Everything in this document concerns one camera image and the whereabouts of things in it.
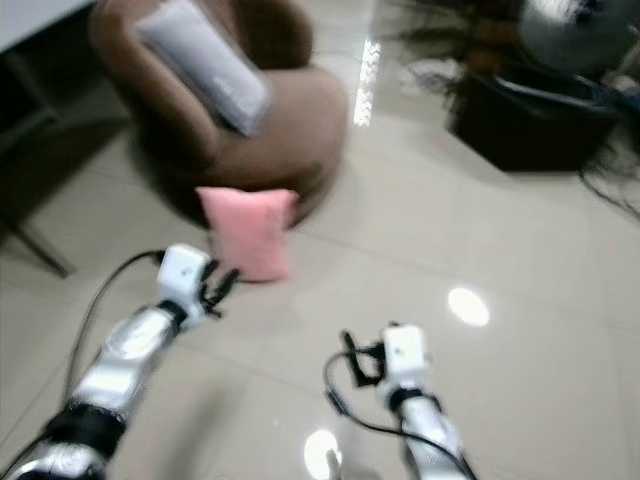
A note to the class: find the pink pillow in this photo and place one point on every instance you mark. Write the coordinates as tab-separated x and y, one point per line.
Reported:
250	225

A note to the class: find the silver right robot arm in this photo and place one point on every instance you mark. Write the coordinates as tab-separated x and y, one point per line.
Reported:
435	435

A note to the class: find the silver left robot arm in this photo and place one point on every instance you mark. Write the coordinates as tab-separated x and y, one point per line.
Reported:
125	360

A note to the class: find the grey rectangular pillow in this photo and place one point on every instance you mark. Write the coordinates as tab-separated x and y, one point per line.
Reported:
205	60

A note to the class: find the brown round armchair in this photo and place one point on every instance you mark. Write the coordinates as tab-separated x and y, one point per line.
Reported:
300	110

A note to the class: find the black box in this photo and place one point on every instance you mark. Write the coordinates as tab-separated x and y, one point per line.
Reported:
530	125

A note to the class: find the white table top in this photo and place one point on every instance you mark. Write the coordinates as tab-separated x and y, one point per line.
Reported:
35	15

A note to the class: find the grey round fan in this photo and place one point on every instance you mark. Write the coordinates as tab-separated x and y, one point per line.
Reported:
575	35

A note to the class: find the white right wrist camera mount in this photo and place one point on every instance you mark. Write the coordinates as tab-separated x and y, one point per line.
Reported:
405	352

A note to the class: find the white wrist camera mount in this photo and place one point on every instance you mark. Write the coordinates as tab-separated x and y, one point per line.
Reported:
405	352
184	272

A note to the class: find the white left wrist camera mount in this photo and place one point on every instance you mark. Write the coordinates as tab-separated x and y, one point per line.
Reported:
184	272

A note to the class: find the dark metal table frame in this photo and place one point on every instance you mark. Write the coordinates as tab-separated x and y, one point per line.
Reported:
25	130

